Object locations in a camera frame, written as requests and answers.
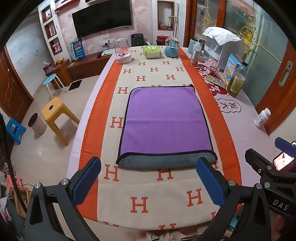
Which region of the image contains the brown wooden television cabinet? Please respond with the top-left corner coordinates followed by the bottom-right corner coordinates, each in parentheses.
top-left (45, 54), bottom-right (114, 90)

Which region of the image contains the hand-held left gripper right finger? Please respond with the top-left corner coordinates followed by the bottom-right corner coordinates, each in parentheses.
top-left (195, 156), bottom-right (271, 241)

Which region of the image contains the white wall shelf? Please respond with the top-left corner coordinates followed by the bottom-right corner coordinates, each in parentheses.
top-left (38, 0), bottom-right (64, 56)

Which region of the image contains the pink trash bin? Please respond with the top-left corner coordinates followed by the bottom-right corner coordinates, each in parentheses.
top-left (28, 113), bottom-right (48, 136)

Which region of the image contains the black flat television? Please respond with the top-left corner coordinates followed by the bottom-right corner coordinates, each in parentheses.
top-left (72, 0), bottom-right (133, 39)

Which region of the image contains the silver door handle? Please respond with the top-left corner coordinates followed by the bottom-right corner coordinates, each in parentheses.
top-left (278, 60), bottom-right (293, 88)

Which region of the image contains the purple towel with grey underside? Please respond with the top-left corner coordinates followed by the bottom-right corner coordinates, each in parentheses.
top-left (116, 84), bottom-right (218, 169)

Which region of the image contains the clear spray bottle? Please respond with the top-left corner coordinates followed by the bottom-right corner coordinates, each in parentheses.
top-left (190, 39), bottom-right (207, 66)

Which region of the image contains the long patterned small box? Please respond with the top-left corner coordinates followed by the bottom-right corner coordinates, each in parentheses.
top-left (209, 75), bottom-right (226, 89)

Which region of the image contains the red pot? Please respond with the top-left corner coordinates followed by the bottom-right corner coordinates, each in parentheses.
top-left (156, 34), bottom-right (169, 46)

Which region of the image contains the black floor mat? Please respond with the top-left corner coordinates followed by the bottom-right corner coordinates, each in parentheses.
top-left (69, 80), bottom-right (83, 91)

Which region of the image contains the white countertop appliance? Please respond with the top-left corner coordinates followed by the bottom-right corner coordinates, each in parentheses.
top-left (203, 27), bottom-right (245, 71)

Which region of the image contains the white pill bottle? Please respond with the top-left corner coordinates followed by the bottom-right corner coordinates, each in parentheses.
top-left (254, 108), bottom-right (271, 128)

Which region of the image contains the white folded cloth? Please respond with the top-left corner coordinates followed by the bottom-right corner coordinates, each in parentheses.
top-left (203, 26), bottom-right (242, 46)

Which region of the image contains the blue snow globe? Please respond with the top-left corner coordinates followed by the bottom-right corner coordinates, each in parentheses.
top-left (164, 36), bottom-right (180, 58)

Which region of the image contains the black air fryer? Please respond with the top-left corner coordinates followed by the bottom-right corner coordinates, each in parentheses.
top-left (130, 33), bottom-right (146, 47)

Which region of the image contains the mint green cup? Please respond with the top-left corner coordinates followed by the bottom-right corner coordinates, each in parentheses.
top-left (187, 39), bottom-right (202, 54)

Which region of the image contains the pink toy figure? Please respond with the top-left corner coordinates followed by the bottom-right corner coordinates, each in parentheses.
top-left (207, 58), bottom-right (219, 75)

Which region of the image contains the red tissue packet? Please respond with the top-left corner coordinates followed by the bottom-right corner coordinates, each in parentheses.
top-left (43, 61), bottom-right (55, 75)

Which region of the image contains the colourful picture box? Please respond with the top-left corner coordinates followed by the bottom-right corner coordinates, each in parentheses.
top-left (221, 54), bottom-right (242, 88)

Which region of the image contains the small blue step stool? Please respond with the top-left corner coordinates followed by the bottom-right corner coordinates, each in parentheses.
top-left (6, 118), bottom-right (27, 145)

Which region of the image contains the blue picture board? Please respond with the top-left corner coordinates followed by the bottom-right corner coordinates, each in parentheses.
top-left (70, 39), bottom-right (86, 61)

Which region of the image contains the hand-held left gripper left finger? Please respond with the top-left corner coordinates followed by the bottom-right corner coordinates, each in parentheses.
top-left (24, 156), bottom-right (102, 241)

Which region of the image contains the blue round stool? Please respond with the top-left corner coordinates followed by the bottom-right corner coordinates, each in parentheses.
top-left (43, 73), bottom-right (69, 98)

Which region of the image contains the green tissue box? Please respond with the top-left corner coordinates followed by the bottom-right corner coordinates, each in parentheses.
top-left (142, 45), bottom-right (162, 60)

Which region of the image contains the yellow oil bottle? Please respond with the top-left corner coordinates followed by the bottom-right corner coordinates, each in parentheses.
top-left (227, 62), bottom-right (248, 98)

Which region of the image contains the orange beige patterned blanket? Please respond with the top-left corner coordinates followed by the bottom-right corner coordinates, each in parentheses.
top-left (76, 46), bottom-right (244, 232)

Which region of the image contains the wooden wall niche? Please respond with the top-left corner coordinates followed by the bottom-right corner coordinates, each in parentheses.
top-left (157, 0), bottom-right (175, 31)

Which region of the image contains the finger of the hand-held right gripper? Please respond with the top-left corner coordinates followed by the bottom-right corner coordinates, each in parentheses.
top-left (275, 137), bottom-right (296, 151)
top-left (245, 148), bottom-right (279, 179)

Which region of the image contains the gold door ornament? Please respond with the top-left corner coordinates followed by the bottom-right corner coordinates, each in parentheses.
top-left (239, 14), bottom-right (263, 52)

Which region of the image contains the brown wooden door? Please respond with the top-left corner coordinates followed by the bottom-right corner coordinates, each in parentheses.
top-left (0, 46), bottom-right (34, 112)

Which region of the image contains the yellow plastic stool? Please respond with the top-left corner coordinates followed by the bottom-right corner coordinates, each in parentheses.
top-left (41, 95), bottom-right (80, 146)

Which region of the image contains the glass dome ornament white base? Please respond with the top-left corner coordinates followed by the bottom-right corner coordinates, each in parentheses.
top-left (113, 38), bottom-right (132, 65)

